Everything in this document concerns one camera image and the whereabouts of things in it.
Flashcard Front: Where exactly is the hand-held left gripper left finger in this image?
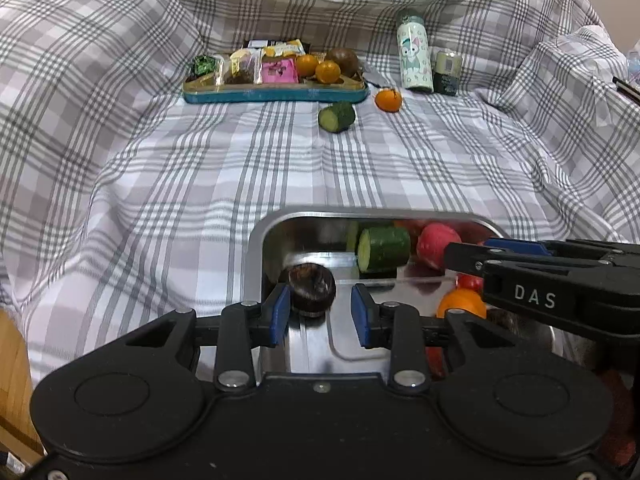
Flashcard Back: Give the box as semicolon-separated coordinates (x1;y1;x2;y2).
124;284;292;394

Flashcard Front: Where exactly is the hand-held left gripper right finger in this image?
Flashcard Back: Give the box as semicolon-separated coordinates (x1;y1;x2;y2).
350;284;516;394

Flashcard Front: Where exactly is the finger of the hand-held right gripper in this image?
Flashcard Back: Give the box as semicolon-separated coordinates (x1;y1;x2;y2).
484;238;640;264
444;242;601;275

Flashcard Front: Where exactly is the stainless steel tray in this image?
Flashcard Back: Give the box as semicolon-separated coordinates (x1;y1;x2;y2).
241;207;601;377

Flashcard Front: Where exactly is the large orange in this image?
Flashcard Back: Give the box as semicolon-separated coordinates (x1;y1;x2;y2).
436;289;487;320

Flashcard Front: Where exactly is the cucumber piece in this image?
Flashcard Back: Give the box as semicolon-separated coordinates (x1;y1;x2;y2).
356;226;412;275
318;101;356;134

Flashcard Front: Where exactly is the small tangerine with stem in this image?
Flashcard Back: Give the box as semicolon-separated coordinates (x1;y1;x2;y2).
375;88;403;113

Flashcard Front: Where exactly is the dark green can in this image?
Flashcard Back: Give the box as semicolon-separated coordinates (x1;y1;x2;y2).
433;50;462;96

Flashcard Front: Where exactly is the black object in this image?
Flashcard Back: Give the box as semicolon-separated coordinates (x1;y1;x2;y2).
612;76;640;101

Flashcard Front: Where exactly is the grey plaid blanket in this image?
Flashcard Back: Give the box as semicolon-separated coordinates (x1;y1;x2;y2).
0;0;640;386

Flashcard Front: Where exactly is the cartoon print bottle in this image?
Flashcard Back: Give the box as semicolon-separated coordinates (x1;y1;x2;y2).
397;9;433;93

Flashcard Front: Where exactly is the teal tin tray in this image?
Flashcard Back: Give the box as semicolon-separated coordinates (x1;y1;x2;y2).
181;67;371;106

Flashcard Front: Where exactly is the brown round fruit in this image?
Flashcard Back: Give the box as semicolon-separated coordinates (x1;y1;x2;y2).
327;47;358;77

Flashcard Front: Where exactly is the pink snack packet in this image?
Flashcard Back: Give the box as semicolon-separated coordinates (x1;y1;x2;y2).
261;57;300;84

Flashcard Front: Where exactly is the clear wrapped brown cake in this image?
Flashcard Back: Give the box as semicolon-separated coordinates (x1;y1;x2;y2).
222;51;263;86

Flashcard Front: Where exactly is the yellow snack packet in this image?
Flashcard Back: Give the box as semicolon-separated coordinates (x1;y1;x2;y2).
263;40;307;58

